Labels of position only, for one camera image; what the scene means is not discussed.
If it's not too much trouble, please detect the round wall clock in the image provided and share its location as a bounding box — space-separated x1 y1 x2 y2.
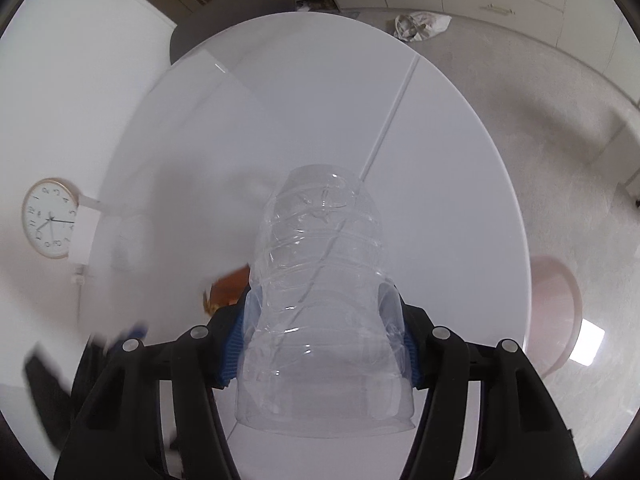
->
21 178 80 260

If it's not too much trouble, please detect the clear plastic bottle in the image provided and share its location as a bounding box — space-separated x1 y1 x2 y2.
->
235 164 417 433

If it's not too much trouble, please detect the white plastic bin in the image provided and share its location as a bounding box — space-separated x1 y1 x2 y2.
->
525 255 584 378

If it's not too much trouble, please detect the white plastic bag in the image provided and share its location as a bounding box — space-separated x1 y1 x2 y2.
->
393 11 452 41

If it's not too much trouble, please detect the grey dining chair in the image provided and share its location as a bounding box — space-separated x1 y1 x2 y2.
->
169 0 296 66

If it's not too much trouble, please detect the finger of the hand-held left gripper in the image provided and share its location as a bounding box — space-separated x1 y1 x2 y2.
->
107 321 149 348

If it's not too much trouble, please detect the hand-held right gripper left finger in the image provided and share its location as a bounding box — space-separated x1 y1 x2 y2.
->
54 290 251 480

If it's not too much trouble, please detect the brown orange wrapper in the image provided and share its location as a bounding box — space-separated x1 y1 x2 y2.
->
202 265 251 317

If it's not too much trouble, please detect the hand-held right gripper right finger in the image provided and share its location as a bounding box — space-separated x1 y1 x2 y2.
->
385 285 586 480

